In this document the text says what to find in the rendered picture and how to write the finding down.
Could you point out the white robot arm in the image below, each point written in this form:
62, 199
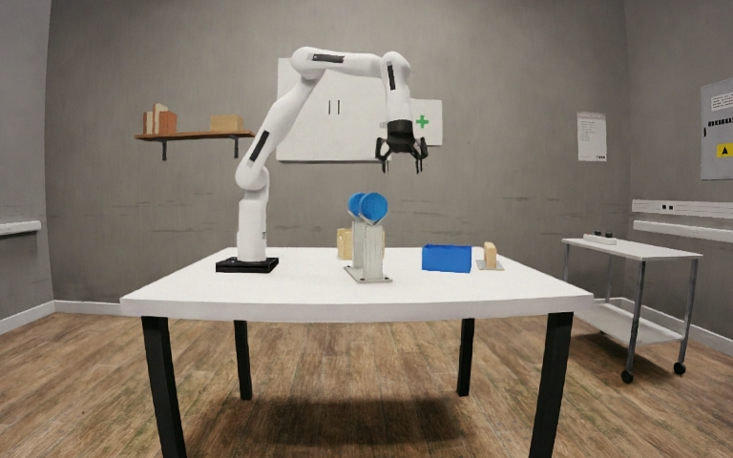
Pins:
252, 176

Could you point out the blue open bin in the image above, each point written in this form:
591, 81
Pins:
446, 258

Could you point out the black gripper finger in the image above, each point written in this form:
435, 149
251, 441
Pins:
380, 142
424, 152

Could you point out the tan rectangular wooden frame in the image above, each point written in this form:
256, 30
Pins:
345, 244

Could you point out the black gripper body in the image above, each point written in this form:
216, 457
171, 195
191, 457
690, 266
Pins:
401, 129

